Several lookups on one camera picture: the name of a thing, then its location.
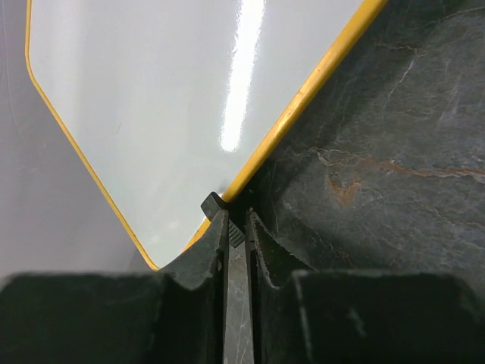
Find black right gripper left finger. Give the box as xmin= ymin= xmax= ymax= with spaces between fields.
xmin=151 ymin=210 xmax=229 ymax=363

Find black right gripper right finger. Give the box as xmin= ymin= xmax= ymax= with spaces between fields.
xmin=246 ymin=209 xmax=318 ymax=363

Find yellow-framed whiteboard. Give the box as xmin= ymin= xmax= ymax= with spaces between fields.
xmin=25 ymin=1 xmax=383 ymax=269

